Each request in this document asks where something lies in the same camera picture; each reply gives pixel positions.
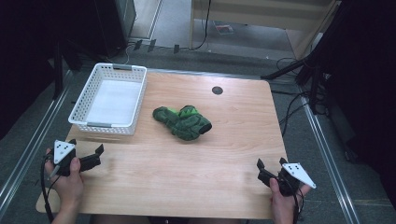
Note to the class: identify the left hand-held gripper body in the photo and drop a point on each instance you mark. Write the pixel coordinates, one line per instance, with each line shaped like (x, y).
(63, 151)

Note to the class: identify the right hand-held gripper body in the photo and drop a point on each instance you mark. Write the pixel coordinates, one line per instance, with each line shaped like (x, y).
(297, 173)

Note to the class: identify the white plastic basket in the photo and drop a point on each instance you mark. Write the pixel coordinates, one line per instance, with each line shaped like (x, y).
(113, 101)

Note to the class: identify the green plush glove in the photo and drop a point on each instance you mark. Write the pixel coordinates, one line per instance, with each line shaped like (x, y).
(183, 124)

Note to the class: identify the person's right hand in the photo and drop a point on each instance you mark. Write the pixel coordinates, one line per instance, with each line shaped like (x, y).
(285, 205)

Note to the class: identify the person's left hand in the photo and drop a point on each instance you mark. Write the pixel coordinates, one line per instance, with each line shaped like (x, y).
(70, 188)

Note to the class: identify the black round table grommet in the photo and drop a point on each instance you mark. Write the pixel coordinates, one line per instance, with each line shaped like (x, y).
(217, 90)

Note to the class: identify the black metal stand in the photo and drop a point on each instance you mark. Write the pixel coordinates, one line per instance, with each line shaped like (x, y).
(306, 71)

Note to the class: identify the black cabinet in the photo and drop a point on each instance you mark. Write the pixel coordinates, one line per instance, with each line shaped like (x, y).
(115, 25)

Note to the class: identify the red flat item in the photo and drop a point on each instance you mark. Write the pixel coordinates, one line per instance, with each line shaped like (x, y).
(224, 28)

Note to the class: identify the light wooden shelf unit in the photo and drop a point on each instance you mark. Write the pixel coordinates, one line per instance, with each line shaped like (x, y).
(249, 15)

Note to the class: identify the metal floor rail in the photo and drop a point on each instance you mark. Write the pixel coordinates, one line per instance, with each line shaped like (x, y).
(330, 161)
(28, 155)

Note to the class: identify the black upright post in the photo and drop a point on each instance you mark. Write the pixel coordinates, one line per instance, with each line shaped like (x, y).
(58, 71)

